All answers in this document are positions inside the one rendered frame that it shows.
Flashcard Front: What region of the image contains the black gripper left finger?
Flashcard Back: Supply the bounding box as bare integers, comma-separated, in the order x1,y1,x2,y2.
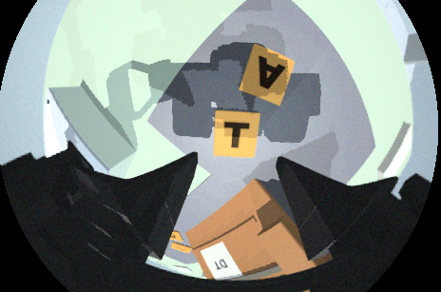
69,152,198,260

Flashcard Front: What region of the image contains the white paper ticket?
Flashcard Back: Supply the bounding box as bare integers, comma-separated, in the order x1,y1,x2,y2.
201,241,243,280

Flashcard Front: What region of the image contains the white flat rectangular card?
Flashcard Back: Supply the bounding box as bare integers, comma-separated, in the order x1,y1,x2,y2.
376,122,412,181

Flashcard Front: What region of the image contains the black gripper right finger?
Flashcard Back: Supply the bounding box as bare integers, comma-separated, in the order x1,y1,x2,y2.
275,157,399,261

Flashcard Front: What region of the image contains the large tan flat board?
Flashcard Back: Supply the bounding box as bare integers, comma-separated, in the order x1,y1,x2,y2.
185,179,334,282

